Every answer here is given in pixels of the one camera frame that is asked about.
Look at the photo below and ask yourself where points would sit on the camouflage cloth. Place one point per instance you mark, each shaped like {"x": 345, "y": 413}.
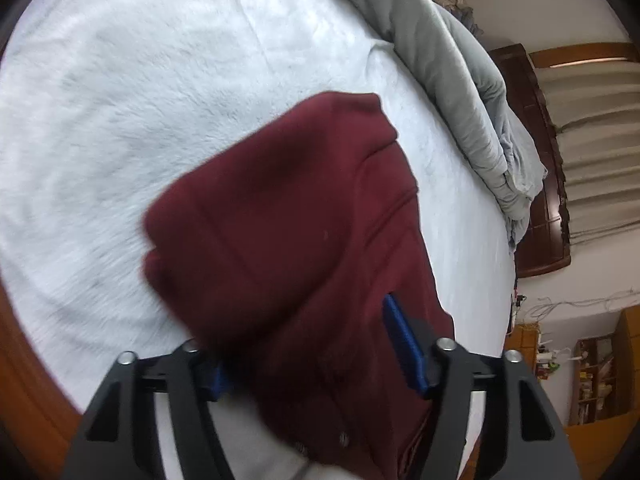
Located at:
{"x": 452, "y": 2}

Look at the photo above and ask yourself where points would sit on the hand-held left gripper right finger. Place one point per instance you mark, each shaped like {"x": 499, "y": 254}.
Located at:
{"x": 405, "y": 345}

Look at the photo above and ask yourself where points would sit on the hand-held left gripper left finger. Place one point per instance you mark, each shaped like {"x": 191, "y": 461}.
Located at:
{"x": 217, "y": 380}

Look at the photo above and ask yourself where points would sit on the wooden bed frame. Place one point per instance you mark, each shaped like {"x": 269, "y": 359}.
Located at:
{"x": 30, "y": 385}

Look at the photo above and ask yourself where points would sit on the white fleece bed sheet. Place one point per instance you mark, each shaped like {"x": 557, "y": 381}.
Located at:
{"x": 150, "y": 85}

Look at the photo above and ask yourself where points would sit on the beige curtain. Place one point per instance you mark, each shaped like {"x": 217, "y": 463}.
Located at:
{"x": 600, "y": 160}

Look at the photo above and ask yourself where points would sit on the dark wooden headboard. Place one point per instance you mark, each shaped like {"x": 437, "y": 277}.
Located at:
{"x": 545, "y": 210}

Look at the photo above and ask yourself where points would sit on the cluster of small desk items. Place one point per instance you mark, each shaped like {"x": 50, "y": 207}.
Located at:
{"x": 550, "y": 357}

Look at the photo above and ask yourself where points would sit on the wooden wall shelf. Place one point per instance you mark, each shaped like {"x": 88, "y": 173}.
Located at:
{"x": 600, "y": 380}

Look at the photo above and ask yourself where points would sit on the wooden window frame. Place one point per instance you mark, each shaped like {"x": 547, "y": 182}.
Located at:
{"x": 580, "y": 55}

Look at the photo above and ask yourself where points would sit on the maroon pants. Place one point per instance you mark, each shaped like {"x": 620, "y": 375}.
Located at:
{"x": 280, "y": 240}

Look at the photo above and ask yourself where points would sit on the wooden desk cabinet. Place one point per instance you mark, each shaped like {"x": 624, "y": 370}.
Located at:
{"x": 600, "y": 450}

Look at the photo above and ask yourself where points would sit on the grey duvet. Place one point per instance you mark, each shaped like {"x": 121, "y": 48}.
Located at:
{"x": 450, "y": 75}

